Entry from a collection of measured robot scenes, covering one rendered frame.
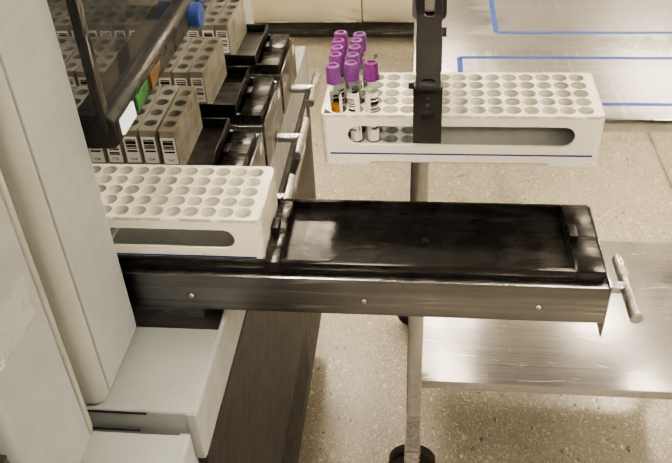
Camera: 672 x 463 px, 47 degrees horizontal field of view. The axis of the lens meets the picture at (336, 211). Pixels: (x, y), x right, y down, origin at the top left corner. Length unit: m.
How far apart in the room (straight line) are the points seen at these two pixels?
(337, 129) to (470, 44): 0.44
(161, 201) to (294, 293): 0.17
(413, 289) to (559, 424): 0.97
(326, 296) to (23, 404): 0.32
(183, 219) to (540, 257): 0.37
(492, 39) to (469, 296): 0.56
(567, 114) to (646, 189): 1.60
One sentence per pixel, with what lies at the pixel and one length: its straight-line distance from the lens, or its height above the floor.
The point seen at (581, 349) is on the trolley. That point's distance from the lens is 1.49.
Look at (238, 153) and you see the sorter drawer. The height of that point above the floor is 0.82.
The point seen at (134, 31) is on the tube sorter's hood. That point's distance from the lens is 0.82.
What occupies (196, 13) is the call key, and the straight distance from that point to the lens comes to 0.95.
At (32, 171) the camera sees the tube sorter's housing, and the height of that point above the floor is 1.01.
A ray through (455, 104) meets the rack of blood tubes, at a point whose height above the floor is 0.92.
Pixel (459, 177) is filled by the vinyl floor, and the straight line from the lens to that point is 2.38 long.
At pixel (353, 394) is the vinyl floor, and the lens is 1.74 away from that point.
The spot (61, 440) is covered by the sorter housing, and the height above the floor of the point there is 0.79.
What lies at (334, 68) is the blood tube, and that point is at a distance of 0.81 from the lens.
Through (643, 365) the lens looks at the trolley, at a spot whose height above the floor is 0.28.
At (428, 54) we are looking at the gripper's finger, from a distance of 0.76.
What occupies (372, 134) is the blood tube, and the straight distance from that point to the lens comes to 0.85.
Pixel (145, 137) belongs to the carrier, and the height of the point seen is 0.87.
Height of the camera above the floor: 1.33
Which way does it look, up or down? 37 degrees down
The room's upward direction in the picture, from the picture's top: 3 degrees counter-clockwise
